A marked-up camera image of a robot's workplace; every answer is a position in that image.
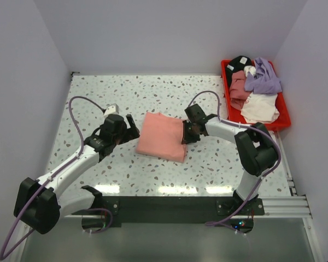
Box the white t shirt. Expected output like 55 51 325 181
240 65 280 123

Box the black t shirt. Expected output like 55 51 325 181
225 56 252 81

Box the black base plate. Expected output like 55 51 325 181
74 193 265 233

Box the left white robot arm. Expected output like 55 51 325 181
14 114 140 234

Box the aluminium frame rail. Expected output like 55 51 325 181
10 160 325 262

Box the lavender t shirt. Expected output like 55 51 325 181
244 57 282 95

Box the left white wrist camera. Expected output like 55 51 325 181
103 104 120 118

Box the dusty rose t shirt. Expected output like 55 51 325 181
229 70 251 110

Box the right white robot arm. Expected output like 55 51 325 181
181 104 281 215

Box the red plastic bin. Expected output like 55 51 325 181
221 59 291 132

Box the salmon pink t shirt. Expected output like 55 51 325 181
136 112 186 163

